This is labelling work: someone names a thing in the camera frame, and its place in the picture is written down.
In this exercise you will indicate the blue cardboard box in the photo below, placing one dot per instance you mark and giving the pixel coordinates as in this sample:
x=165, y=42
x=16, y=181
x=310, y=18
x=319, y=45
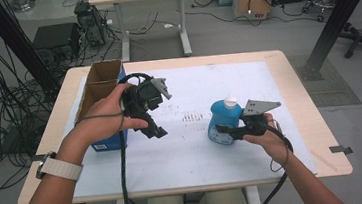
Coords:
x=102, y=72

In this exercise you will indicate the person's left hand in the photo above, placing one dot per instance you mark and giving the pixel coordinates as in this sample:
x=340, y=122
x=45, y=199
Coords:
x=104, y=122

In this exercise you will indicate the black tape strip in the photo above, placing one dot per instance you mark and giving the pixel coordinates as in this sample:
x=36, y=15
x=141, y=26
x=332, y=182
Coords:
x=340, y=149

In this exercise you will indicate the white band wristwatch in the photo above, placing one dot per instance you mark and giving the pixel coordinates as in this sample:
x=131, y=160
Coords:
x=61, y=168

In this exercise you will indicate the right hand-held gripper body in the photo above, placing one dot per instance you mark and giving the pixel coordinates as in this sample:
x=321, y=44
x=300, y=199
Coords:
x=254, y=121

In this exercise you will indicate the blue bottle with white cap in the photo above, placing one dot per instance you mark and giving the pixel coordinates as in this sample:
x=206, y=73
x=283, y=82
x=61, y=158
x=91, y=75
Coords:
x=222, y=113

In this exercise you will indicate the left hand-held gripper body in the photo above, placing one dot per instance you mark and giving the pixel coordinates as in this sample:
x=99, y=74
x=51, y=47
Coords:
x=141, y=97

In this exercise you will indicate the brown cardboard box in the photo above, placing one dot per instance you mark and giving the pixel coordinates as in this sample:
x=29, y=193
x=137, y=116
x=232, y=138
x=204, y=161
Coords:
x=255, y=7

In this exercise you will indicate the person's right hand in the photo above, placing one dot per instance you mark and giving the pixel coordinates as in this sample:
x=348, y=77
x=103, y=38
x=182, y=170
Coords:
x=273, y=143

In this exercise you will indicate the white table mat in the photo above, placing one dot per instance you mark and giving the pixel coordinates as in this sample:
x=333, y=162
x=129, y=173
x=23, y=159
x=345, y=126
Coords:
x=191, y=161

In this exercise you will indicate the black metal post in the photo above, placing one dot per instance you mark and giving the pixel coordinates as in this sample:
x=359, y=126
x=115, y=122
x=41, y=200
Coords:
x=16, y=44
x=338, y=20

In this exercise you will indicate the black computer tower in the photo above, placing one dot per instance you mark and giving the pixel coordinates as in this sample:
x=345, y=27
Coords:
x=92, y=23

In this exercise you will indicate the dark floor mat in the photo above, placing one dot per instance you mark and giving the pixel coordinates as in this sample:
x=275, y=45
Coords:
x=334, y=83

